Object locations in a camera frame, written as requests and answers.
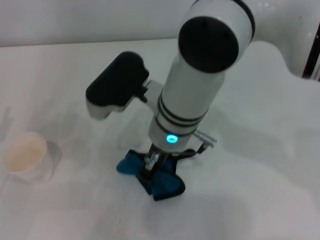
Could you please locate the blue rag with black trim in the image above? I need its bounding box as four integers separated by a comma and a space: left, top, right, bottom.
115, 149, 187, 202

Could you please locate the dark red cable bundle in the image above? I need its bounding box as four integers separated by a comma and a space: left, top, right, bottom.
301, 23, 320, 81

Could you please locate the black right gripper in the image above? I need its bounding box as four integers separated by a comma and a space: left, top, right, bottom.
138, 144, 173, 195

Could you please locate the white plastic cup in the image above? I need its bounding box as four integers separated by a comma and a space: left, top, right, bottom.
2, 131, 49, 185

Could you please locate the right arm cable with plug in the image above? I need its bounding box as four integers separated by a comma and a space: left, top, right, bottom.
172, 130, 217, 161

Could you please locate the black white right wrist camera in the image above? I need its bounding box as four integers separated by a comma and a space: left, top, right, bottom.
85, 51, 151, 121

